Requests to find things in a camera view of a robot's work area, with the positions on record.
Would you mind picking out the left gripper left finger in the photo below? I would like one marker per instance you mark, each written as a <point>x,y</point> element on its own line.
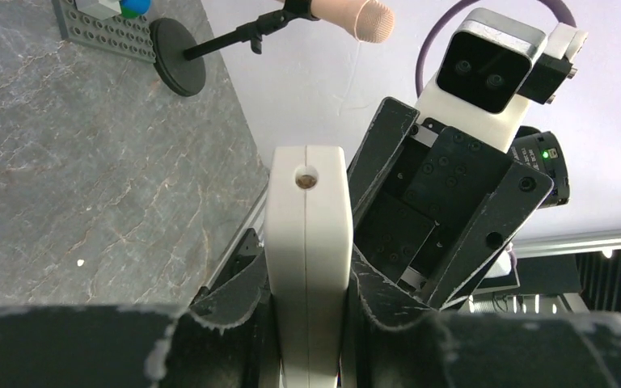
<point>225,339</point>

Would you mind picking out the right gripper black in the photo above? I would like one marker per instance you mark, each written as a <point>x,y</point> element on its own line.
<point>411,202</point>

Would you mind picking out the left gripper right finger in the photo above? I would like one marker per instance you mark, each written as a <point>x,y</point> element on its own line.
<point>392,339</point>

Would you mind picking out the white remote control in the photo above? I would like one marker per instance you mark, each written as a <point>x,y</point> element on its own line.
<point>308,242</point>

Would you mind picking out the black stand with pink disc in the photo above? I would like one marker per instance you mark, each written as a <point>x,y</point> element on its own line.
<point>179,59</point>

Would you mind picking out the grey lego baseplate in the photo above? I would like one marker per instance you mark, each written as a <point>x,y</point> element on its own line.
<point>116,35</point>

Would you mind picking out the green lego brick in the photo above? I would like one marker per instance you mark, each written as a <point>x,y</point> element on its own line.
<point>128,13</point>

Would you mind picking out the blue lego brick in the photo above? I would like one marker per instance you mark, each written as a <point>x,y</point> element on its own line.
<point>139,6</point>

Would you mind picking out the grey lego brick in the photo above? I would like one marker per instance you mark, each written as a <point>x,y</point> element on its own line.
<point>99,9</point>

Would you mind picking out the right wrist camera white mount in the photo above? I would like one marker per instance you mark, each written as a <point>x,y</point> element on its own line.
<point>494,67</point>

